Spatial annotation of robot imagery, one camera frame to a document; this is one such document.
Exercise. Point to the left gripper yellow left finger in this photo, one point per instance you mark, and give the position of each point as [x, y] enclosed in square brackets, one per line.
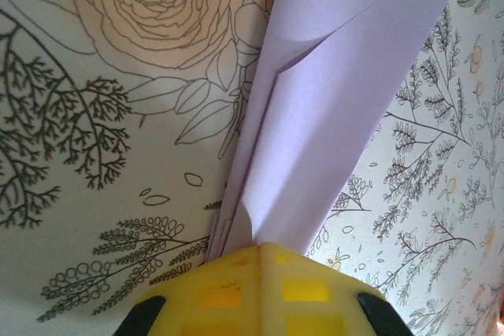
[212, 300]

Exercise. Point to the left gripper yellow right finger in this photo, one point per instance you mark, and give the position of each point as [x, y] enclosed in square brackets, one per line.
[315, 300]

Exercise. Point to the lilac cloth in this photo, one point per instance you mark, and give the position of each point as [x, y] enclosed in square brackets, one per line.
[315, 115]

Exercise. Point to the floral patterned tablecloth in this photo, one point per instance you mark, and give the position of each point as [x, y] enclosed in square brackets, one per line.
[98, 135]

